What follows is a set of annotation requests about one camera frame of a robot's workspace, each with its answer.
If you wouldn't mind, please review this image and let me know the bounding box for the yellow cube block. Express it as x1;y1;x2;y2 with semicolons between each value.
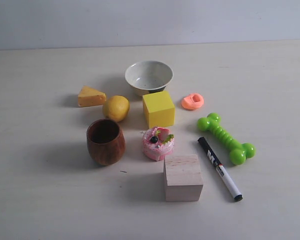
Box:
142;90;176;129

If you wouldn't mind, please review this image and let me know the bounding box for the pink toy cake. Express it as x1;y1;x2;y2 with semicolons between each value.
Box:
142;126;175;162

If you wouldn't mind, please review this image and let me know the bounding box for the yellow lemon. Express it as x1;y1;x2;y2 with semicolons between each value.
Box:
102;95;130;122

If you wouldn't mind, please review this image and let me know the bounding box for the white speckled ceramic bowl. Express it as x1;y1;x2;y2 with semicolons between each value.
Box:
124;60;174;97

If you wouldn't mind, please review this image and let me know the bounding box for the brown wooden cup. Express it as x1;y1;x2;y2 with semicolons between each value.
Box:
86;118;126;166

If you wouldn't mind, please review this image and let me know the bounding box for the orange cheese wedge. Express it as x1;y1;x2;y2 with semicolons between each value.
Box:
77;85;107;107

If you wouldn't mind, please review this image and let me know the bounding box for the light wooden cube block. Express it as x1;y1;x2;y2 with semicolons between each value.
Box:
163;154;204;202

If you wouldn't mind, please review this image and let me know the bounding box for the green plastic bone toy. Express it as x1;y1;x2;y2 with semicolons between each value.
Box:
197;112;256;166

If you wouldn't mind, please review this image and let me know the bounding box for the black white marker pen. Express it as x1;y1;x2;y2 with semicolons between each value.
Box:
197;137;243;202

